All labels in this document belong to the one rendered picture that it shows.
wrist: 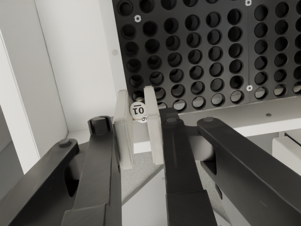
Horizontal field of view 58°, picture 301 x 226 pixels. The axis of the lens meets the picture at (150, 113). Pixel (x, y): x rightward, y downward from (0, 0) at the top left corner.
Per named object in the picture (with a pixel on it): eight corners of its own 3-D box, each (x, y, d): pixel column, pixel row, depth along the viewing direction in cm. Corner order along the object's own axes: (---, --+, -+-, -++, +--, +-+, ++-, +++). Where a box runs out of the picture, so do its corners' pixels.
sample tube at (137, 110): (129, 108, 24) (128, 102, 19) (144, 106, 24) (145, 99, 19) (131, 122, 24) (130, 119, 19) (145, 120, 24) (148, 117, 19)
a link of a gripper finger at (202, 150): (163, 141, 13) (224, 132, 13) (156, 108, 18) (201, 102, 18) (167, 168, 14) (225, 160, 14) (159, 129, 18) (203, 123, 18)
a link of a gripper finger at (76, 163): (118, 176, 14) (59, 185, 14) (122, 135, 18) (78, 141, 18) (113, 149, 13) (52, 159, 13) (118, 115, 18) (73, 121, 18)
